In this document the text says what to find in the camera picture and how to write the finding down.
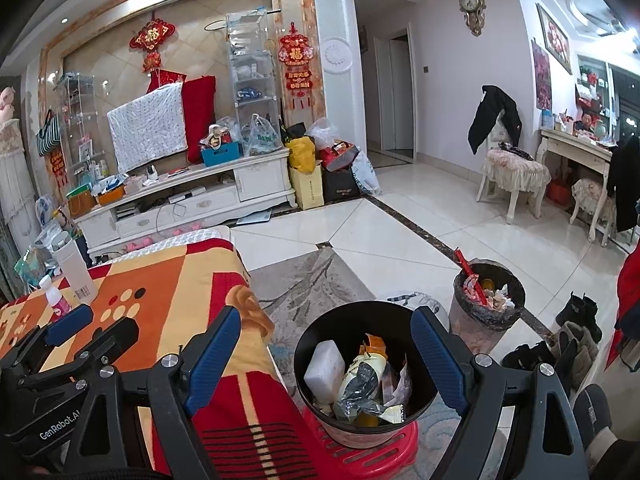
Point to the cream paper shopping bag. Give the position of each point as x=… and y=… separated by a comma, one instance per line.
x=308, y=188

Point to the white covered television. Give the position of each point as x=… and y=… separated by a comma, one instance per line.
x=148, y=128

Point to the pink white small bottle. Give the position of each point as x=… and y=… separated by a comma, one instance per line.
x=56, y=301

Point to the pink dumbbell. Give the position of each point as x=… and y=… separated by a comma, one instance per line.
x=142, y=243

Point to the black shopping bag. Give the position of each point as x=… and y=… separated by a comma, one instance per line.
x=339, y=185

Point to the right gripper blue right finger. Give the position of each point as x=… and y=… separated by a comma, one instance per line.
x=446, y=358

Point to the small black trash bin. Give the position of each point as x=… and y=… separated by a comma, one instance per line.
x=347, y=325

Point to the large lined trash bin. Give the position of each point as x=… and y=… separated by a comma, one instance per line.
x=488, y=299

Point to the white TV cabinet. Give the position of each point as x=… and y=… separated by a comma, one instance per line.
x=200, y=197

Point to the yellow bag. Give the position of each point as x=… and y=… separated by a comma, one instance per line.
x=302, y=155

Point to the white plastic bag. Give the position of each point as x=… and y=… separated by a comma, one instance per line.
x=371, y=388

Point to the black jacket on chair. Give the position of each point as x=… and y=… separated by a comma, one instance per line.
x=495, y=102

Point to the ornate wall clock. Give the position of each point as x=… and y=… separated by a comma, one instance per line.
x=474, y=15

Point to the white tall thermos bottle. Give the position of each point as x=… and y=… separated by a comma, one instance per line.
x=73, y=266

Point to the white chair with cushion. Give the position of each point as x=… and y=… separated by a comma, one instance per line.
x=513, y=171

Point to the red fu hanging decoration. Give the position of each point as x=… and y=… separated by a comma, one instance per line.
x=295, y=54

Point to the black boots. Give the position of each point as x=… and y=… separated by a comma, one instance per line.
x=571, y=351

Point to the red chinese knot decoration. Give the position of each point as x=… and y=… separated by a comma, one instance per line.
x=149, y=39

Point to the red orange patterned blanket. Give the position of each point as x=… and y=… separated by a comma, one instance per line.
x=133, y=424

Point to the white side table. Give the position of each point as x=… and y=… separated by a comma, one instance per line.
x=585, y=153

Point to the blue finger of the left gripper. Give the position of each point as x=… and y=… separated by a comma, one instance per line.
x=69, y=325

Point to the orange plastic wrapper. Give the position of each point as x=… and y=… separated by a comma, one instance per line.
x=373, y=345

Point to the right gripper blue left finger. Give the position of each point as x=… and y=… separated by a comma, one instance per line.
x=205, y=358

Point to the framed wall picture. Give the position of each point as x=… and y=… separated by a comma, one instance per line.
x=555, y=40

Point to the red plastic stool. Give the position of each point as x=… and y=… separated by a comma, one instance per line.
x=384, y=461

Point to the clear acrylic shelf tower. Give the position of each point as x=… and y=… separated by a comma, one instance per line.
x=254, y=80

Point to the blue storage basket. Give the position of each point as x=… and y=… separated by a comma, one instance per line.
x=227, y=152

